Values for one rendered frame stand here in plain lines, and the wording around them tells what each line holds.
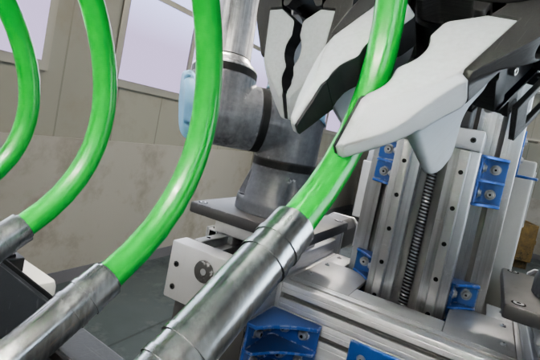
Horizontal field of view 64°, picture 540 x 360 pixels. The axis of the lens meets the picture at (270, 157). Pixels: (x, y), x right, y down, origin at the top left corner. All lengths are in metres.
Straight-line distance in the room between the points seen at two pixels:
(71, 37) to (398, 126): 2.57
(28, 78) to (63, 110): 2.36
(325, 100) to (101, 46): 0.14
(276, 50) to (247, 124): 0.35
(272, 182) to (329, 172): 0.57
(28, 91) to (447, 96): 0.27
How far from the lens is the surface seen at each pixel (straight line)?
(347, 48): 0.21
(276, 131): 0.73
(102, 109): 0.28
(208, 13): 0.22
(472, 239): 0.86
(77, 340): 0.50
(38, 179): 2.69
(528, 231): 6.57
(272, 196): 0.73
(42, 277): 0.56
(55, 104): 2.67
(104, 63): 0.28
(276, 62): 0.37
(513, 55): 0.20
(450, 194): 0.76
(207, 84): 0.22
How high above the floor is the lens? 1.19
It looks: 4 degrees down
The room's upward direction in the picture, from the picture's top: 11 degrees clockwise
